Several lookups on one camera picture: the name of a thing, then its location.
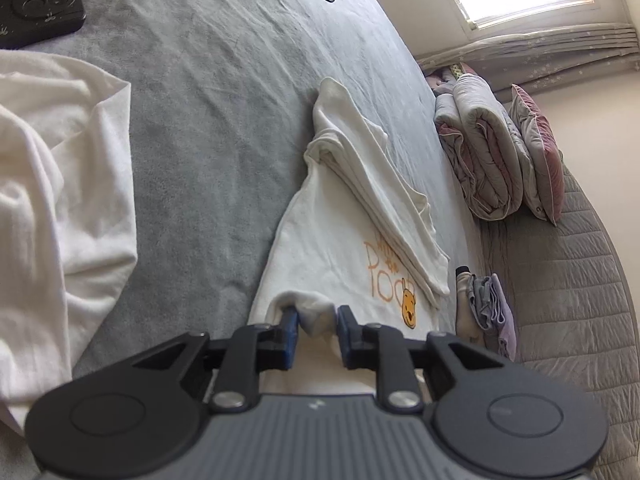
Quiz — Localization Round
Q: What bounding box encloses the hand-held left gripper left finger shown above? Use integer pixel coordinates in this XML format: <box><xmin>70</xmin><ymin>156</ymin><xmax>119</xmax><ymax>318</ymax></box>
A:
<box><xmin>129</xmin><ymin>306</ymin><xmax>301</xmax><ymax>413</ymax></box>

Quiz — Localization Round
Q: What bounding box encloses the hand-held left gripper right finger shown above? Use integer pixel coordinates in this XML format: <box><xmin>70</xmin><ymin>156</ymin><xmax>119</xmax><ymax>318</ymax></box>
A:
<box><xmin>336</xmin><ymin>305</ymin><xmax>508</xmax><ymax>413</ymax></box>

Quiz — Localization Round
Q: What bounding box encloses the cream bear-print sweatshirt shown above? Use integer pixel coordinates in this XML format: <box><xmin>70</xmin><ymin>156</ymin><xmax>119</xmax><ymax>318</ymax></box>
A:
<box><xmin>248</xmin><ymin>77</ymin><xmax>453</xmax><ymax>395</ymax></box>

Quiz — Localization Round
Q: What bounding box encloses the folded blue-grey garment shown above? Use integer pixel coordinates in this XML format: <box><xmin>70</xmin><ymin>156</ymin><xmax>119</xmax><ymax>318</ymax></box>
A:
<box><xmin>472</xmin><ymin>276</ymin><xmax>501</xmax><ymax>331</ymax></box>

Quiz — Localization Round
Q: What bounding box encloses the folded purple garment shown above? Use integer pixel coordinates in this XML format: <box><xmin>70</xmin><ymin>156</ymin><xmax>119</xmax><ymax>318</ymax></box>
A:
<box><xmin>487</xmin><ymin>274</ymin><xmax>518</xmax><ymax>361</ymax></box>

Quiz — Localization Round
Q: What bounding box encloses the folded grey pink quilt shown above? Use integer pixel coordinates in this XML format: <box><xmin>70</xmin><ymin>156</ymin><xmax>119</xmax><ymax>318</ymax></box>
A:
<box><xmin>434</xmin><ymin>72</ymin><xmax>526</xmax><ymax>221</ymax></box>

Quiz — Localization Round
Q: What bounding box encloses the grey quilted headboard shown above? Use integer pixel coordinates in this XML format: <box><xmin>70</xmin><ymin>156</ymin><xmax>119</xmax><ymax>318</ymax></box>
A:
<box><xmin>480</xmin><ymin>160</ymin><xmax>640</xmax><ymax>480</ymax></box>

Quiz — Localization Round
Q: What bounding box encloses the pink grey pillow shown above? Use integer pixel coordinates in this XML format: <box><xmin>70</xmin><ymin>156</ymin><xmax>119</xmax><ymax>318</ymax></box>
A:
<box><xmin>509</xmin><ymin>84</ymin><xmax>566</xmax><ymax>227</ymax></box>

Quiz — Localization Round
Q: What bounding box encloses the white t-shirt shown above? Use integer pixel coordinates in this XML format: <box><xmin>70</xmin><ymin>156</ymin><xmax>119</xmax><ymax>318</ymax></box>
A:
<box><xmin>0</xmin><ymin>49</ymin><xmax>138</xmax><ymax>441</ymax></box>

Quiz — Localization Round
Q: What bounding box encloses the grey patterned curtain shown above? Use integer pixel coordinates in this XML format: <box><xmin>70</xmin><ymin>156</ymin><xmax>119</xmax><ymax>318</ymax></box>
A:
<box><xmin>415</xmin><ymin>22</ymin><xmax>640</xmax><ymax>93</ymax></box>

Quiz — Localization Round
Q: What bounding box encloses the black patterned phone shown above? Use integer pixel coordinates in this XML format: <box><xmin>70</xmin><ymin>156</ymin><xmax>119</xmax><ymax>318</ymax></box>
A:
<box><xmin>0</xmin><ymin>0</ymin><xmax>87</xmax><ymax>51</ymax></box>

